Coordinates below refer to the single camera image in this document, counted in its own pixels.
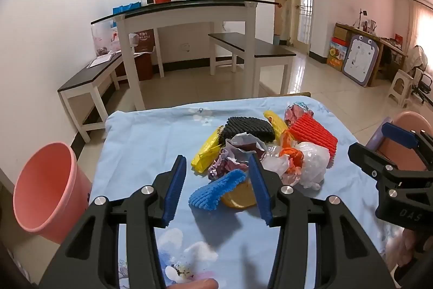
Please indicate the wooden table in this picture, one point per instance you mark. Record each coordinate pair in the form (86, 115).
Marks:
(299, 94)

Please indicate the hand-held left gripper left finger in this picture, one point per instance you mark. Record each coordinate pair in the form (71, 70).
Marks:
(174, 190)

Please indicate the light blue waste bin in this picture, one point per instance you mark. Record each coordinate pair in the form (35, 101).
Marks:
(277, 39)

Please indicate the crumpled white purple paper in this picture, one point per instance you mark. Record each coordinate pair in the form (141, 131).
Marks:
(240, 143)

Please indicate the wooden desk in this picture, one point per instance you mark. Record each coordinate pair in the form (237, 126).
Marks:
(389, 45)

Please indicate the office chair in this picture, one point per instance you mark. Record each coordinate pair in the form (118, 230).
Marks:
(423, 82)

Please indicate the glass-top white table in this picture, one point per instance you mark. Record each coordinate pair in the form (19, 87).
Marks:
(189, 16)

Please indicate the pink purple plastic chair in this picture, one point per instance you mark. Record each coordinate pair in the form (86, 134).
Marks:
(411, 121)

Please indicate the pink plastic bucket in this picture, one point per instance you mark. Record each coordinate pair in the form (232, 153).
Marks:
(44, 187)

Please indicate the black foam net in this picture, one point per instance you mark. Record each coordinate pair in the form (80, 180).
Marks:
(247, 128)

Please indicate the red foam net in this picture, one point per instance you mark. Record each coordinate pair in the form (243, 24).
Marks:
(311, 133)

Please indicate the white plastic stool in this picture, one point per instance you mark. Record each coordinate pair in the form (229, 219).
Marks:
(401, 79)

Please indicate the paper sheets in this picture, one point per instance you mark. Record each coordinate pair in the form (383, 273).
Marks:
(101, 60)

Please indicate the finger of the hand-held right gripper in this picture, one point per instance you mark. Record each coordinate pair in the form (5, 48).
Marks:
(365, 153)
(399, 135)

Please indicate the yellow plastic bag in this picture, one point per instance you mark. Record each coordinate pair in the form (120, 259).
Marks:
(203, 157)

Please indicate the dark red bin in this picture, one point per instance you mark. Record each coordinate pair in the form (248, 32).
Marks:
(143, 62)

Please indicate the yellow foam net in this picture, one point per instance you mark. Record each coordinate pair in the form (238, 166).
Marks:
(275, 123)

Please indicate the dark-top white bench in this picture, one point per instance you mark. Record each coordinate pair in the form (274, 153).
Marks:
(91, 72)
(257, 47)

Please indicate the white plastic bag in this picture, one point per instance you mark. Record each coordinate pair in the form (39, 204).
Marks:
(313, 160)

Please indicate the purple framed drawing board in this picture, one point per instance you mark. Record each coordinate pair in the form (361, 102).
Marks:
(360, 58)

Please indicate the door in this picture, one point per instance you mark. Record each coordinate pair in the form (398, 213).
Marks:
(304, 4)

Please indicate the window curtain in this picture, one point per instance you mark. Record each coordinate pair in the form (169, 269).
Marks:
(424, 25)

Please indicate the colourful cardboard box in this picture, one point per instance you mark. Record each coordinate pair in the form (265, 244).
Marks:
(336, 55)

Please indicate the orange plastic wrapper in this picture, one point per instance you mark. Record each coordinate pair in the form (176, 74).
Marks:
(292, 153)

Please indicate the clear plastic wrapper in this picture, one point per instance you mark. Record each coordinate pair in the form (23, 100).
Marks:
(274, 158)

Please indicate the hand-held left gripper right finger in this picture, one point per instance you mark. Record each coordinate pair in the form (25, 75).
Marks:
(260, 187)

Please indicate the floral paper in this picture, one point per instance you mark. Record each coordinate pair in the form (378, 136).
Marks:
(292, 114)

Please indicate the floral light blue blanket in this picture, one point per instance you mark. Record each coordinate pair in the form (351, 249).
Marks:
(142, 146)

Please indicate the blue bag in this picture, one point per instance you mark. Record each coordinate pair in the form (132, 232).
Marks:
(127, 8)

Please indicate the person's left hand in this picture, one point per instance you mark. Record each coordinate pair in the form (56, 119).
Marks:
(199, 284)

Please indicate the person's right hand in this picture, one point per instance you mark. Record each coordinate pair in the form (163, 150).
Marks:
(404, 248)

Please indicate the yellow round object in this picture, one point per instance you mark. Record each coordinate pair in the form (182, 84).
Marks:
(240, 199)

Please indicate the blue foam net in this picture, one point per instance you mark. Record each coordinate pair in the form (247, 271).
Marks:
(209, 196)

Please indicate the clear plastic storage box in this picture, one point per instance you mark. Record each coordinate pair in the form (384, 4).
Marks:
(105, 38)

